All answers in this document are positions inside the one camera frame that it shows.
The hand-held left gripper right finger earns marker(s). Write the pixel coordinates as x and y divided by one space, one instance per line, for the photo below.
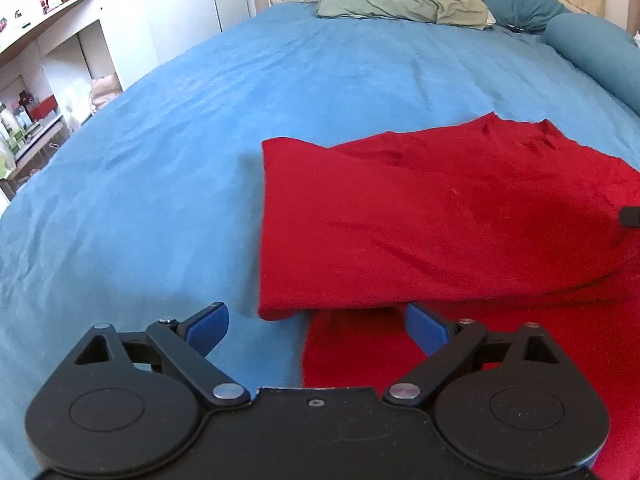
425 330

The blue bolster pillow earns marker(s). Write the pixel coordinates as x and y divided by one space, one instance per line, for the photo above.
595 50

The green pillow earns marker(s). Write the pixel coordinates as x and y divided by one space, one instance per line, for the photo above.
405 4

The white wardrobe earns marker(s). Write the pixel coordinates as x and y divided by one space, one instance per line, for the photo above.
200 0

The red box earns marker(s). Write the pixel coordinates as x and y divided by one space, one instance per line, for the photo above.
44 108

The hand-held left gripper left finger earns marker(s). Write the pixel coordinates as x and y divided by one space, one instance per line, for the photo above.
207 327

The red shirt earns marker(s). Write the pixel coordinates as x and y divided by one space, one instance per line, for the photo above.
425 220

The white shelf unit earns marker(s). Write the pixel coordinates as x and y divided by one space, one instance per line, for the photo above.
55 70

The blue bed sheet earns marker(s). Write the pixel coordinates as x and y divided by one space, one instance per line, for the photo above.
175 170

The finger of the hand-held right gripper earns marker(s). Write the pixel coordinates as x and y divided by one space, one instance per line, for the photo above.
631 217

